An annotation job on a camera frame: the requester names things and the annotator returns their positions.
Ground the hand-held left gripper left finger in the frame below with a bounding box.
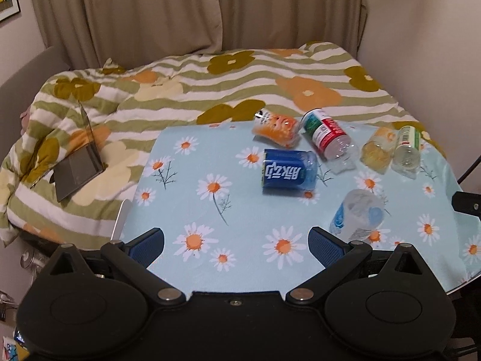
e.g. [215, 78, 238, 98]
[48, 228, 187, 303]

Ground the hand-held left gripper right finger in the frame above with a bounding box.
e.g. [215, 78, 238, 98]
[286, 226, 426, 303]

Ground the blue label plastic cup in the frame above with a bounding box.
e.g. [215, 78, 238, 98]
[262, 148, 319, 197]

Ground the yellow plastic cup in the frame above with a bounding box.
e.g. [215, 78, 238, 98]
[361, 127, 400, 174]

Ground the red green label plastic cup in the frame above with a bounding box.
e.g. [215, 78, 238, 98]
[302, 108, 358, 163]

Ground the green label clear plastic cup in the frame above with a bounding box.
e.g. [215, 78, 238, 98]
[391, 125, 422, 178]

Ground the orange plastic cup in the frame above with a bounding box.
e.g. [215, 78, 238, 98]
[252, 108, 302, 148]

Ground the daisy print blue tablecloth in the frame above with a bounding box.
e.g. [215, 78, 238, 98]
[111, 122, 481, 295]

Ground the grey open laptop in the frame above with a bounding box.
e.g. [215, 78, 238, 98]
[52, 101, 105, 203]

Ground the black device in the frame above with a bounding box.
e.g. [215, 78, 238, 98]
[452, 191, 481, 219]

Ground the green striped floral blanket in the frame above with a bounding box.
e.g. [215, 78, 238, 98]
[0, 41, 448, 251]

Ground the colourful printed packet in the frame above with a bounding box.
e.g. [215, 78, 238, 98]
[0, 333, 29, 361]

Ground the pink pillow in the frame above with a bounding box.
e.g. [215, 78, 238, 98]
[20, 106, 34, 133]

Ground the grey headboard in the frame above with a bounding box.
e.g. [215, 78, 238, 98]
[0, 45, 73, 128]

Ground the beige curtain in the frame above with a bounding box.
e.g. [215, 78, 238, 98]
[26, 0, 371, 69]

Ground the black cable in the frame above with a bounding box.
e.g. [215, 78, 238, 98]
[458, 150, 481, 186]

